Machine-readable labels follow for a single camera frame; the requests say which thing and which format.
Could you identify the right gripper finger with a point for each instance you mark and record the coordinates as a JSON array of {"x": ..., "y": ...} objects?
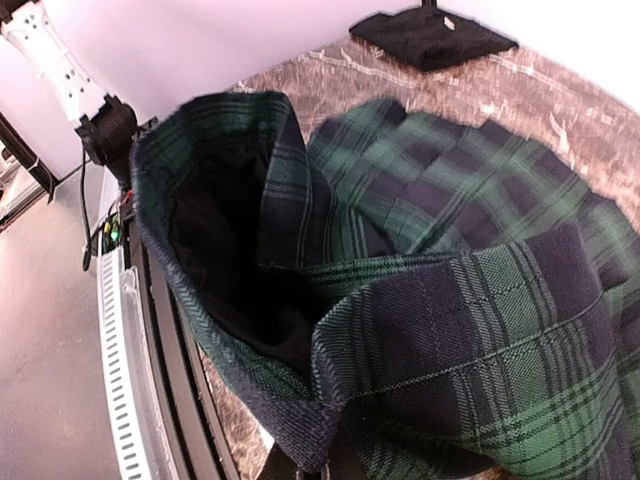
[{"x": 278, "y": 466}]

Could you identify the dark green plaid garment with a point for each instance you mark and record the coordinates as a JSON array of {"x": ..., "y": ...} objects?
[{"x": 417, "y": 298}]

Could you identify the black t-shirt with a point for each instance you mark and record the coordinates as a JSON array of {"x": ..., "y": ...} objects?
[{"x": 430, "y": 39}]

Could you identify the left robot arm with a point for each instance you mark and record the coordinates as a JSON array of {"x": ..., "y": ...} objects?
[{"x": 105, "y": 125}]

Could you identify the black front rail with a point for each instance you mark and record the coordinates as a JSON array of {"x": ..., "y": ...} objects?
[{"x": 189, "y": 417}]

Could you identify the white slotted cable duct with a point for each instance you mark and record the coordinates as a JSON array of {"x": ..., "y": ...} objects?
[{"x": 125, "y": 427}]

